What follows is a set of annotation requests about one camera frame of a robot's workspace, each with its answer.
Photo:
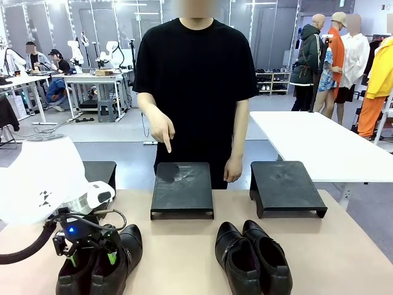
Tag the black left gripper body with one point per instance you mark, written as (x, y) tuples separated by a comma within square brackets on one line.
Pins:
[(83, 230)]

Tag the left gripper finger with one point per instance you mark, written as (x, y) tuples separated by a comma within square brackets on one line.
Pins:
[(63, 246), (111, 253)]

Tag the black leather loafer shoe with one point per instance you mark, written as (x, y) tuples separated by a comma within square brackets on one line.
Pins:
[(122, 264), (73, 279)]

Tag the person's right forearm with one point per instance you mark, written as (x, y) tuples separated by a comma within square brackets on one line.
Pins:
[(150, 107)]

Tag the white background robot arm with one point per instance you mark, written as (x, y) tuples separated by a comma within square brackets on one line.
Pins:
[(76, 53), (112, 55)]

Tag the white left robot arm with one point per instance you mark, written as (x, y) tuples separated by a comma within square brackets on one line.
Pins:
[(40, 172)]

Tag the person's left forearm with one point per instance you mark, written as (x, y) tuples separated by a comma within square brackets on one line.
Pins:
[(240, 129)]

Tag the black sloped shoe stand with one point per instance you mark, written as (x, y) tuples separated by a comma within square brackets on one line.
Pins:
[(182, 190), (99, 175), (285, 187)]

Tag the crouching person in blue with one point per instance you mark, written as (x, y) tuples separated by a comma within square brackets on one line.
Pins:
[(56, 92)]

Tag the seated person with black cap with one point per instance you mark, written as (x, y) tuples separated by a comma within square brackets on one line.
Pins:
[(61, 63)]

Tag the seated person in grey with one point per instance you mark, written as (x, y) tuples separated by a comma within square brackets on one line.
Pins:
[(37, 60)]

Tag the person in black t-shirt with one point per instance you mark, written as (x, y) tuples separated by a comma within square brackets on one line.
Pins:
[(196, 80)]

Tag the person's right hand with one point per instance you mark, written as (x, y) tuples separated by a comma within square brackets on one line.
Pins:
[(162, 130)]

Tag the person's left hand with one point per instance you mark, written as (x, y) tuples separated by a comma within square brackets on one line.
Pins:
[(234, 169)]

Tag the grey plastic stool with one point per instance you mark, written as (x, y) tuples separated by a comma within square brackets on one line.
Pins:
[(108, 109)]

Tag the black leather buckle shoe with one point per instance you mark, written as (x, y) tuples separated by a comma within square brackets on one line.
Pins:
[(236, 261), (270, 258)]

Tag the black hanging garment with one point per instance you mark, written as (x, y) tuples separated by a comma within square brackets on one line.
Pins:
[(7, 113)]

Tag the white desk with robots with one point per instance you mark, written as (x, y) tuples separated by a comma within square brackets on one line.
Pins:
[(95, 77)]

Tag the small cardboard box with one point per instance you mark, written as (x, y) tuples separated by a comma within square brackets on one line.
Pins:
[(104, 72)]

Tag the white desk with laptop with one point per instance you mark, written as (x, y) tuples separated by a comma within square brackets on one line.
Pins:
[(27, 80)]

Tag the wooden shoe rack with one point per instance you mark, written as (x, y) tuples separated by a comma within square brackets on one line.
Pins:
[(273, 81)]

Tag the large white table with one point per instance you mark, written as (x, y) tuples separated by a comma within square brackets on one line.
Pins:
[(322, 144)]

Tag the mannequin in green jacket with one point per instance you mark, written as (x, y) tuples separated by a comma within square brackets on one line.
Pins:
[(307, 58)]

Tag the blue floral shirt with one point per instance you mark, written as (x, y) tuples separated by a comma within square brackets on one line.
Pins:
[(325, 70)]

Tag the mannequin in orange shirt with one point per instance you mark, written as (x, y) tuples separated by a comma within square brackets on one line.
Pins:
[(336, 61)]

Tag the figure in white shirt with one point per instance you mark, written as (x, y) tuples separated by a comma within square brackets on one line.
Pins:
[(356, 58)]

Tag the mannequin in yellow jacket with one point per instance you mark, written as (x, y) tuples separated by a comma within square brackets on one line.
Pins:
[(379, 73)]

